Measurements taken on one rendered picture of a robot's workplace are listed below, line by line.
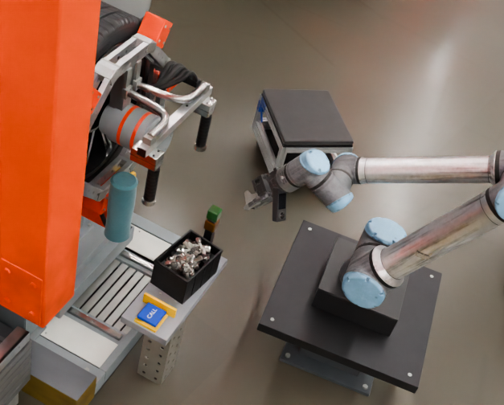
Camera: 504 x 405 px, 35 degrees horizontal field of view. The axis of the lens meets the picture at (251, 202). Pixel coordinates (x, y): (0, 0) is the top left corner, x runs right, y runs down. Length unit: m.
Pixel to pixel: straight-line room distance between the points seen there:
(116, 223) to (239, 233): 0.99
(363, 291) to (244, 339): 0.69
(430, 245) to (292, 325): 0.64
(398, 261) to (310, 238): 0.69
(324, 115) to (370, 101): 0.87
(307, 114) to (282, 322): 1.23
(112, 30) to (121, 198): 0.53
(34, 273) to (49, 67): 0.70
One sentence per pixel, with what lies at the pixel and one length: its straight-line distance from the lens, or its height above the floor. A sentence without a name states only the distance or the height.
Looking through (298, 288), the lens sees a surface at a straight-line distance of 3.05.
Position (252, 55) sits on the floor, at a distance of 4.76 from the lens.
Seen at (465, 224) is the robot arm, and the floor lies 0.98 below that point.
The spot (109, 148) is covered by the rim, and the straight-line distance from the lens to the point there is 2.93.
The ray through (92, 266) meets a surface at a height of 0.15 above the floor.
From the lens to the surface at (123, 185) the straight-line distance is 2.63.
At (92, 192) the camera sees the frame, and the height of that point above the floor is 0.65.
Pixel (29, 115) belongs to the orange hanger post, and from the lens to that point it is 1.98.
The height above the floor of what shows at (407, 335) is 0.30.
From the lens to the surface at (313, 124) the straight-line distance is 3.76.
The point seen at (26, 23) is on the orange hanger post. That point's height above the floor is 1.53.
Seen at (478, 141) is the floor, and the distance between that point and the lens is 4.71.
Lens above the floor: 2.52
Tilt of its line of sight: 42 degrees down
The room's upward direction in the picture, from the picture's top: 16 degrees clockwise
